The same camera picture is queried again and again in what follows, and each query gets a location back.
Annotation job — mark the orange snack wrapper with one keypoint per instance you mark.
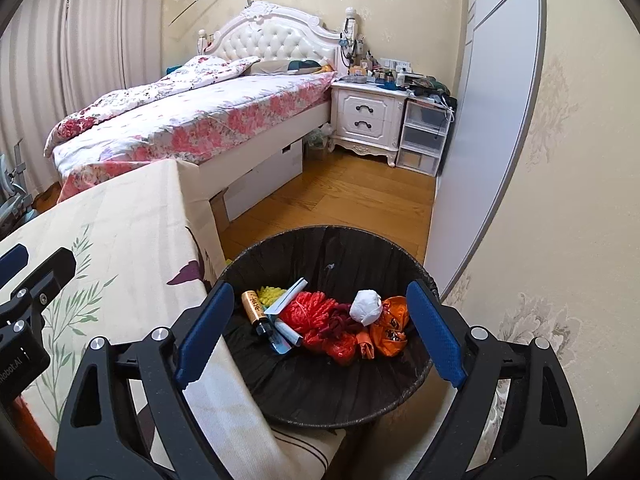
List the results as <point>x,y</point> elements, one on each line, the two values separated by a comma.
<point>386,336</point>

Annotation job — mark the pale blue tube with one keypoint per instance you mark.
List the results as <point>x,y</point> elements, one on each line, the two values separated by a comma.
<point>283,338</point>

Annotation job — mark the white and teal box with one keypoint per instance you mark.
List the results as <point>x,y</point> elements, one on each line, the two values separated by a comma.
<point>284,300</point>

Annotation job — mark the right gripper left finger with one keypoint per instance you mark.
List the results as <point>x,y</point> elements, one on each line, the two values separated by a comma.
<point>100,436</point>

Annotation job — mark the dark red fabric scrunchie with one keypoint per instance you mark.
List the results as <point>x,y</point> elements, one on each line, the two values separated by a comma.
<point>345,337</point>

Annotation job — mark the nightstand top clutter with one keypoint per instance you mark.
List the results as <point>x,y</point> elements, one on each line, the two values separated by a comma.
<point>363,68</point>

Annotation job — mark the bed with floral bedding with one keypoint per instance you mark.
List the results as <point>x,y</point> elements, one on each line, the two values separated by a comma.
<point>200,110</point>

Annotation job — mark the grey desk chair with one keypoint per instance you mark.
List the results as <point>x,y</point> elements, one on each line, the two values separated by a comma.
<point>16,203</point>

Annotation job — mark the white two-drawer nightstand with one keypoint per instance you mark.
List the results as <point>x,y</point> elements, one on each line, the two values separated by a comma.
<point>366,119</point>

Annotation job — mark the black lined trash bin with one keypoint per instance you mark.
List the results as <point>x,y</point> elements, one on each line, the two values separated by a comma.
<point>326,382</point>

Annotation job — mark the yellow label dark bottle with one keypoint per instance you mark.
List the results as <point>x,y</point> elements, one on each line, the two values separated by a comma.
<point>261,326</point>

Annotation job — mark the clear plastic drawer unit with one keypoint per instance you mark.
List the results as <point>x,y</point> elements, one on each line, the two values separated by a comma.
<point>423,135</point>

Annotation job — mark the white under-bed storage box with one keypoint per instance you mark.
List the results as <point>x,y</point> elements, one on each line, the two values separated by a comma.
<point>263,180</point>

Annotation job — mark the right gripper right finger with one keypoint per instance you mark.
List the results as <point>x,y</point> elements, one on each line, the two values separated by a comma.
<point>540,435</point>

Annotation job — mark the beige curtains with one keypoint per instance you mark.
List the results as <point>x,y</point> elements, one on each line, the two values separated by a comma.
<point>57,56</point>

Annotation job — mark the white tufted headboard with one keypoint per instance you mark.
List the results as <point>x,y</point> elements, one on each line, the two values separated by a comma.
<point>272,32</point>

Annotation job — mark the white tissue ball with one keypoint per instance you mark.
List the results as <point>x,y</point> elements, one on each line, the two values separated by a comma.
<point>366,307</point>

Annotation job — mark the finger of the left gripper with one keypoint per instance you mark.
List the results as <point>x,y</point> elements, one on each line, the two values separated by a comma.
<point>30,298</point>
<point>12,262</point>

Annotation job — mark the white wardrobe door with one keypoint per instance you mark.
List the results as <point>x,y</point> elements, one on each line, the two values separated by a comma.
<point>497,87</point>

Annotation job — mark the floral cream table cloth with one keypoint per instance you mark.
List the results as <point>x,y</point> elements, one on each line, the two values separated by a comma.
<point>147,248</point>

